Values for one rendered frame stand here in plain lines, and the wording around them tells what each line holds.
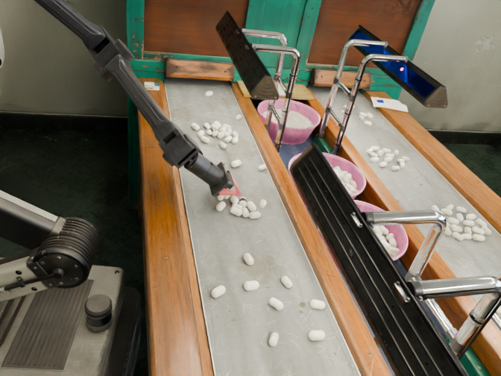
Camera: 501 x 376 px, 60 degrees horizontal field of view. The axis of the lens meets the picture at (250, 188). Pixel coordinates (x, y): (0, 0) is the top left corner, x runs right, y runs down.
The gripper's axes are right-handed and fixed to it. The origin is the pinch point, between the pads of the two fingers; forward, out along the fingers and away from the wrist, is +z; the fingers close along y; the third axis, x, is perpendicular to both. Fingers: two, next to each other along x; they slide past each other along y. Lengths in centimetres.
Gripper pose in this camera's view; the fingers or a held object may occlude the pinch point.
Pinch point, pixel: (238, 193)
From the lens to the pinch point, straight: 131.0
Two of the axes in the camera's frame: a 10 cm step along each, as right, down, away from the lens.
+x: -7.3, 6.3, 2.8
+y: -2.4, -6.1, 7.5
